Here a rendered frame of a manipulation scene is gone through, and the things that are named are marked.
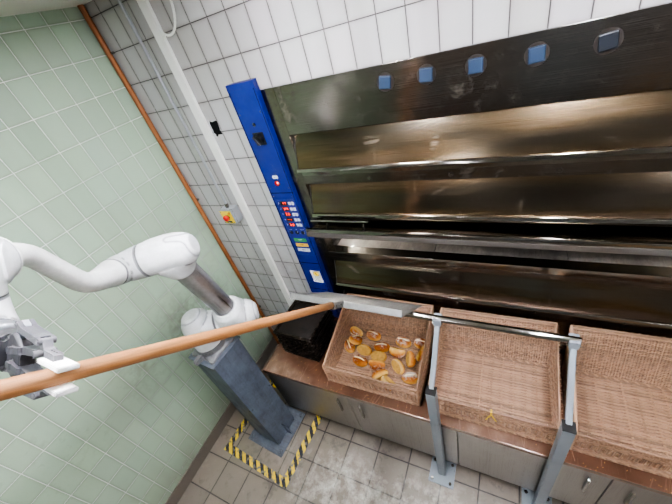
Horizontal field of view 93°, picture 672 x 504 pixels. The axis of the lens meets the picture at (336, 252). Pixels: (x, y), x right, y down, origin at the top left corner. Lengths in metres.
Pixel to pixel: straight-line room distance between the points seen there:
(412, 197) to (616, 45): 0.79
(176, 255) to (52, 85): 1.06
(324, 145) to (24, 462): 1.96
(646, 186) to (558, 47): 0.57
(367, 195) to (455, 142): 0.48
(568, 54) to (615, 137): 0.31
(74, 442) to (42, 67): 1.77
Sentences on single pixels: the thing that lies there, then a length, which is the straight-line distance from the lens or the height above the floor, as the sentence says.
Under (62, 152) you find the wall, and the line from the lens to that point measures 2.00.
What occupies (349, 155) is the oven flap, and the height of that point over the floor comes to 1.77.
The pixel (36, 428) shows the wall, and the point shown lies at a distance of 2.16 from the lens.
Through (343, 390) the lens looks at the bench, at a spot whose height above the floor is 0.58.
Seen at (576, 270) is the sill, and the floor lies 1.18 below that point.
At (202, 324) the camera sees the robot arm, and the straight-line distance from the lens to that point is 1.80.
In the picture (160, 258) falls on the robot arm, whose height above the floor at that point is 1.76.
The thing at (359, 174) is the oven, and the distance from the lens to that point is 1.54.
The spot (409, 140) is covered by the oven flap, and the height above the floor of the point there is 1.81.
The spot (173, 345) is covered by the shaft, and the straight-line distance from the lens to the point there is 0.79.
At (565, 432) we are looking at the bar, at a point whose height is 0.94.
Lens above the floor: 2.30
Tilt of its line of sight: 36 degrees down
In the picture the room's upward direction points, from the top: 18 degrees counter-clockwise
